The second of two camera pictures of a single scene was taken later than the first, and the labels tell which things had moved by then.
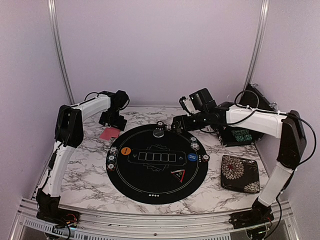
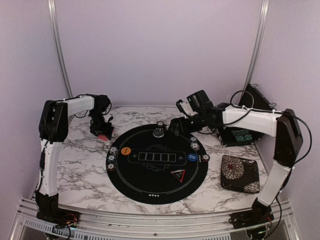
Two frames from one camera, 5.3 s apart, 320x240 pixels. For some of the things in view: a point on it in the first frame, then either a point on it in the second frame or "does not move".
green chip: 111,158 does not move
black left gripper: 120,124 -> 106,131
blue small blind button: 192,157 does not move
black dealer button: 158,133 does not move
